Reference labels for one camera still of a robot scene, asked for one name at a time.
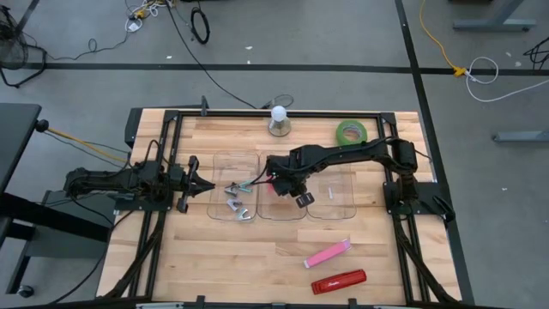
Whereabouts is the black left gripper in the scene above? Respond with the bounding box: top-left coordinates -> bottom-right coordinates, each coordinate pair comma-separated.
170,154 -> 216,215

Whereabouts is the green tape roll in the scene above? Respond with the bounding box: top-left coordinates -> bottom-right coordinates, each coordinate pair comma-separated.
335,124 -> 365,148
335,118 -> 369,148

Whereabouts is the pink stapler white base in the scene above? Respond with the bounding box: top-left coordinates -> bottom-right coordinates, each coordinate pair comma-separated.
302,238 -> 354,270

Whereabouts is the red stapler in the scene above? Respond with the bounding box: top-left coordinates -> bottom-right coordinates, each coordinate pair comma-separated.
310,268 -> 369,296

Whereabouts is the clear plastic bin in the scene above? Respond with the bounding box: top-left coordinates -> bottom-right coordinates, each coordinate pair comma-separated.
304,148 -> 359,221
206,149 -> 261,223
256,149 -> 309,222

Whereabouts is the white bulb lamp brass base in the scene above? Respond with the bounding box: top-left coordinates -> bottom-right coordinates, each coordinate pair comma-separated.
267,104 -> 294,139

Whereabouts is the black desk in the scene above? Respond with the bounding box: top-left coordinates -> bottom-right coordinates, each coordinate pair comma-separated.
0,101 -> 118,298

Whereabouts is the black caster wheel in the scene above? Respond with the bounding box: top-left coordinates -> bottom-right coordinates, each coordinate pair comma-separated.
16,283 -> 36,300

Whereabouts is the black floor fan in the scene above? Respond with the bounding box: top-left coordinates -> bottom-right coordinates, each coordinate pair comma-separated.
0,3 -> 49,89

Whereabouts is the grey desk leg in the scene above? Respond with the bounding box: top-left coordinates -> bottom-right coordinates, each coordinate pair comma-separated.
451,0 -> 538,33
492,129 -> 549,144

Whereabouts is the black aluminium rig frame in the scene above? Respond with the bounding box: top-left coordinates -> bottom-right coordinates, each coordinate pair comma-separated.
96,106 -> 463,309

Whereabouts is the black lamp cable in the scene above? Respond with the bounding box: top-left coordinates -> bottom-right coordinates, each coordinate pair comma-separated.
260,93 -> 296,112

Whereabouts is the long black cable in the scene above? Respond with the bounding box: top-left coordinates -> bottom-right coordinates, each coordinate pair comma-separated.
164,0 -> 259,110

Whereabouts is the yellow sleeved cable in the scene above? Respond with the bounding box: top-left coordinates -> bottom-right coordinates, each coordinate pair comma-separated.
34,118 -> 130,164

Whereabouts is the black cable coil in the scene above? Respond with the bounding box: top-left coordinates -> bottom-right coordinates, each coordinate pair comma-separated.
189,6 -> 213,45

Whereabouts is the white power adapter with cables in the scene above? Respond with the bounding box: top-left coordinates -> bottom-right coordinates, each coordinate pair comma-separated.
123,0 -> 175,34

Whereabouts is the thin black cable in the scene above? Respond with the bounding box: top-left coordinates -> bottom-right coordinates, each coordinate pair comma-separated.
25,30 -> 130,62

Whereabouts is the white cable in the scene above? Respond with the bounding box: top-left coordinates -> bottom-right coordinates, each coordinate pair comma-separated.
464,56 -> 549,105

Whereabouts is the black cable bundle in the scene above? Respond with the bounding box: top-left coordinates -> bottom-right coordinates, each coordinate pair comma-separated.
522,35 -> 549,73

